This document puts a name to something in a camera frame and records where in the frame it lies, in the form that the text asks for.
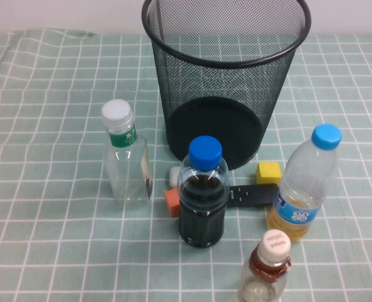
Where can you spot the clear bottle white cap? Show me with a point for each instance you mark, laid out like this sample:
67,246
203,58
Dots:
126,176

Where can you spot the small bottle beige cap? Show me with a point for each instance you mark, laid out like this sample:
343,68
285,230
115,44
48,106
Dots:
273,245

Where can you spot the black mesh wastebasket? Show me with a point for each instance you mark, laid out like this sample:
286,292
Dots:
223,78

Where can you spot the small white cube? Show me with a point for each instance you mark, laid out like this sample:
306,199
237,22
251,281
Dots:
174,176

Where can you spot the orange cube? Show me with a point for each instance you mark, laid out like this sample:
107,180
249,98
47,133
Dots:
172,203

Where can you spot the dark liquid bottle blue cap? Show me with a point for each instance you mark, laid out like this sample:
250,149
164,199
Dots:
201,214

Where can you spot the black remote control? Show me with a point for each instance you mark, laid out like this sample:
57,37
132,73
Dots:
251,195

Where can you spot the yellow cube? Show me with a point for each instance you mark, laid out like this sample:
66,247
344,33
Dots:
267,173

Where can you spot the yellow liquid bottle blue cap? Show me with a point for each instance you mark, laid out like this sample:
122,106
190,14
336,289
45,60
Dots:
302,188

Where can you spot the green checkered tablecloth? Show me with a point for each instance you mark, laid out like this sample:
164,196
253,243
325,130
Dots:
47,157

